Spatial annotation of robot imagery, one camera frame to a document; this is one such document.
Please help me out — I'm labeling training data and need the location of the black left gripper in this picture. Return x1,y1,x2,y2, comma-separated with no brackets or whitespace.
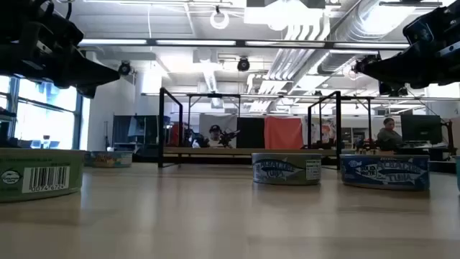
0,0,121,99

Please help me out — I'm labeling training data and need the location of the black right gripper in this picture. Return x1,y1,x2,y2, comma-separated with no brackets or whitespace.
355,0,460,97

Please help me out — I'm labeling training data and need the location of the teal yellow label can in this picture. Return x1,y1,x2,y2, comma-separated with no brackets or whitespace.
84,150,134,169

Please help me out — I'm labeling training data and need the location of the gold top green label can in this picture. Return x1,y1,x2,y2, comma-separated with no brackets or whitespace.
0,147,86,204

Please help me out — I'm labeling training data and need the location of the blue label tuna can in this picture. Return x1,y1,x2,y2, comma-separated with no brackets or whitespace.
339,154,431,191

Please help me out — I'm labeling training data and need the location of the grey label albacore tuna can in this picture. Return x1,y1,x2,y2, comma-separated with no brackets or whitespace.
251,153,323,186

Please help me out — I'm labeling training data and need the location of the dark cabinet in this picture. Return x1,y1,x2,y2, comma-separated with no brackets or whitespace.
111,114,160,146

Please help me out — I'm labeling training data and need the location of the large window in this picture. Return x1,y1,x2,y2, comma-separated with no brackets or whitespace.
0,75,84,150

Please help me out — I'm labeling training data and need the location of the person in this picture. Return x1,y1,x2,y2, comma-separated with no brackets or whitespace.
201,124,231,149
376,117,405,152

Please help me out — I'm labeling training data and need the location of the black computer monitor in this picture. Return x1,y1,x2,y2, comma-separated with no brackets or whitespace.
400,114,443,145

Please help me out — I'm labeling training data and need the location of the orange cloth panel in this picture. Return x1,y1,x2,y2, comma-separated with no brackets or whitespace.
264,116,305,150

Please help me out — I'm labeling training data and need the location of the white cloth panel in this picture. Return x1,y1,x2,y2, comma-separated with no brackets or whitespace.
198,114,238,148

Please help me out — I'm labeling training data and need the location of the black cloth panel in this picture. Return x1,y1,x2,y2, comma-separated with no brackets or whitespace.
236,117,266,150

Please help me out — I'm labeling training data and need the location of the black overhead light beam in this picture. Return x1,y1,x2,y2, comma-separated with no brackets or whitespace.
77,37,411,50

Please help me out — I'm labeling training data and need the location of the black ceiling camera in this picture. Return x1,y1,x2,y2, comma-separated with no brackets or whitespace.
236,56,251,73
117,60,132,76

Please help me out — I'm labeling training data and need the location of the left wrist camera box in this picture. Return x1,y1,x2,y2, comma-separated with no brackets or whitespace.
42,14,86,48

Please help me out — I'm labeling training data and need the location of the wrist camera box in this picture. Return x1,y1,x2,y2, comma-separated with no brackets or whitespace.
402,14,436,47
42,14,86,48

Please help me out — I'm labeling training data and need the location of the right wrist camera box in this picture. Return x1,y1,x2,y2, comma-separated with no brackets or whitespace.
402,14,436,47

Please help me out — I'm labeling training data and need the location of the black shelf side frame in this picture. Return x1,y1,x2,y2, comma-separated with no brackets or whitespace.
157,87,184,169
307,91,342,171

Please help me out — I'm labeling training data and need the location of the black aluminium table frame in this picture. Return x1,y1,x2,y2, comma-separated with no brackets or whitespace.
132,153,341,169

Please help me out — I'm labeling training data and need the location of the white hanging ring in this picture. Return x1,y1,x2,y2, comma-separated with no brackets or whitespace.
210,9,230,30

